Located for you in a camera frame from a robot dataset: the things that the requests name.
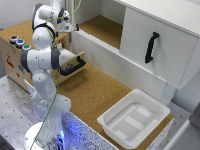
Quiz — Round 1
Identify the red button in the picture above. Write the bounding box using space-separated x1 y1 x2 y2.
9 34 19 44

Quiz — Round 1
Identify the green cable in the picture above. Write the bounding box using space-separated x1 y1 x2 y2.
28 0 83 150

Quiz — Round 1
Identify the white sliding door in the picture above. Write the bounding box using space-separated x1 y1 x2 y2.
118 6 200 90

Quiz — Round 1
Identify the white cabinet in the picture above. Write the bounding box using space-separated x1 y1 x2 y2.
71 0 200 105

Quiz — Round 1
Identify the black drawer handle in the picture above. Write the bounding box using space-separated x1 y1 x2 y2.
59 55 87 76

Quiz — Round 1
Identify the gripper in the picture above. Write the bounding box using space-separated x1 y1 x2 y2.
60 18 80 34

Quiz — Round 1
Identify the black door handle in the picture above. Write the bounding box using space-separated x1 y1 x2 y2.
144 31 161 65

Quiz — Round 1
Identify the green button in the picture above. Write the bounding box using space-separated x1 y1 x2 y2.
21 43 33 52

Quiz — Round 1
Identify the wooden drawer box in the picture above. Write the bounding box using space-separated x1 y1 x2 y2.
0 18 73 92

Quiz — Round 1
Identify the white plastic box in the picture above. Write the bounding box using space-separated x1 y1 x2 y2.
96 88 172 150

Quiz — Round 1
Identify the blue button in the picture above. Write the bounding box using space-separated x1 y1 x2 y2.
15 38 26 48

